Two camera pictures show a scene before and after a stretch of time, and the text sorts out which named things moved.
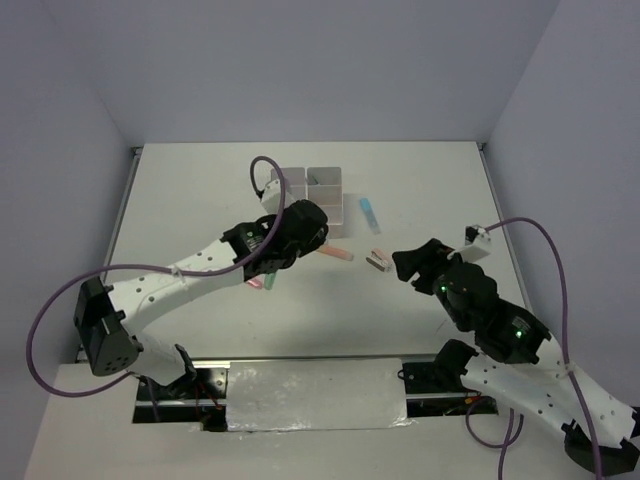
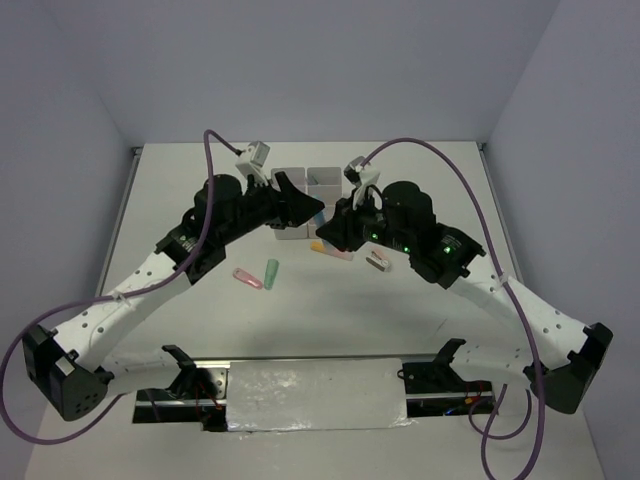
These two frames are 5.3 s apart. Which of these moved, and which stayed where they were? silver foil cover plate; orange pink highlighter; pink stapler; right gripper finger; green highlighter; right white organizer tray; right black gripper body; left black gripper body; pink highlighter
Moved: right gripper finger; left black gripper body; right black gripper body
Stayed: pink highlighter; orange pink highlighter; right white organizer tray; silver foil cover plate; pink stapler; green highlighter
